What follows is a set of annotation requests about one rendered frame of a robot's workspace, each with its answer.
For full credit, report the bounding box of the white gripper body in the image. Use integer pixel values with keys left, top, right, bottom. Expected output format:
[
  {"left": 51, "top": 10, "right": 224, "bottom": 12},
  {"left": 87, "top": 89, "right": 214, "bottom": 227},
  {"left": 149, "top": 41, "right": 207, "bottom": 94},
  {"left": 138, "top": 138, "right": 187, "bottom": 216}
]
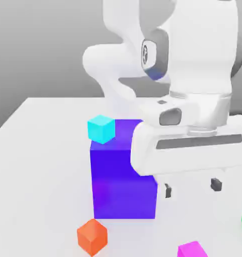
[{"left": 130, "top": 114, "right": 242, "bottom": 177}]

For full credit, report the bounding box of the small magenta cube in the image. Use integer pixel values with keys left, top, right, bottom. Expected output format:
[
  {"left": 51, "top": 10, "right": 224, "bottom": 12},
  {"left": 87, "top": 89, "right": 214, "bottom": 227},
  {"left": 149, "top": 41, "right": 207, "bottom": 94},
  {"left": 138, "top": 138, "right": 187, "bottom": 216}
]
[{"left": 177, "top": 240, "right": 209, "bottom": 257}]

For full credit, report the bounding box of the small cyan cube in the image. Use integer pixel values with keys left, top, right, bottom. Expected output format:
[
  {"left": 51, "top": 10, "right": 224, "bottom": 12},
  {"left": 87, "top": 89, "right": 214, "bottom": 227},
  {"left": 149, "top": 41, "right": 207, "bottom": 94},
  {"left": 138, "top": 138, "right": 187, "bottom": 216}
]
[{"left": 87, "top": 114, "right": 116, "bottom": 145}]

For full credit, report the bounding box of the small orange cube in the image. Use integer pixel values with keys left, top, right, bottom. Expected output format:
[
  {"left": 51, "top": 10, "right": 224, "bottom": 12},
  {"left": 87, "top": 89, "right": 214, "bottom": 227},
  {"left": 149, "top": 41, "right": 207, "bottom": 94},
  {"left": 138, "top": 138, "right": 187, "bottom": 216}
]
[{"left": 76, "top": 218, "right": 108, "bottom": 257}]

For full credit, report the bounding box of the large blue box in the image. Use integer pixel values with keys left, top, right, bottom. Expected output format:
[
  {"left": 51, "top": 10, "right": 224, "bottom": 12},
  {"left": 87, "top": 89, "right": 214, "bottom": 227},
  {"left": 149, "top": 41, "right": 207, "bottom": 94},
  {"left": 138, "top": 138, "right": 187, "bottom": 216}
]
[{"left": 90, "top": 119, "right": 159, "bottom": 220}]

